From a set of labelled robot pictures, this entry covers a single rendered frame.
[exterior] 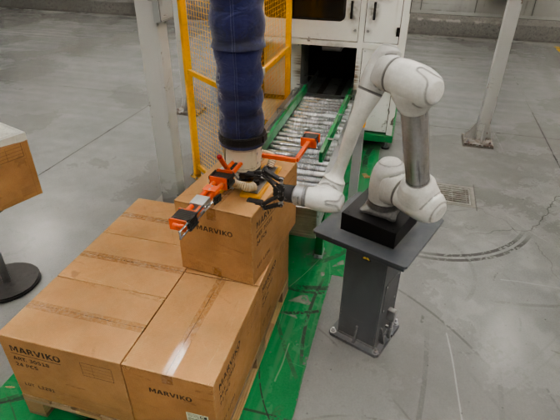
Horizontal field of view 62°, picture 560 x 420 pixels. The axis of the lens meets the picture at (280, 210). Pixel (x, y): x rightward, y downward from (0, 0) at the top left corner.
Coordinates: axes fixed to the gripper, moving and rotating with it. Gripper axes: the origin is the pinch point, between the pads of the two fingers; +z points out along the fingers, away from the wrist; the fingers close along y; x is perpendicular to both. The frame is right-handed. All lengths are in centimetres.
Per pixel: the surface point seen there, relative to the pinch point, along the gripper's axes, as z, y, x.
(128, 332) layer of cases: 38, 53, -50
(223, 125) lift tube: 19.5, -19.1, 18.1
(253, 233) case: -2.3, 22.8, -2.4
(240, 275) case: 4.7, 48.0, -3.9
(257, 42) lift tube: 4, -56, 23
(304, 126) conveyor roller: 33, 54, 209
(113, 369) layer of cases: 35, 57, -65
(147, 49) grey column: 127, -22, 126
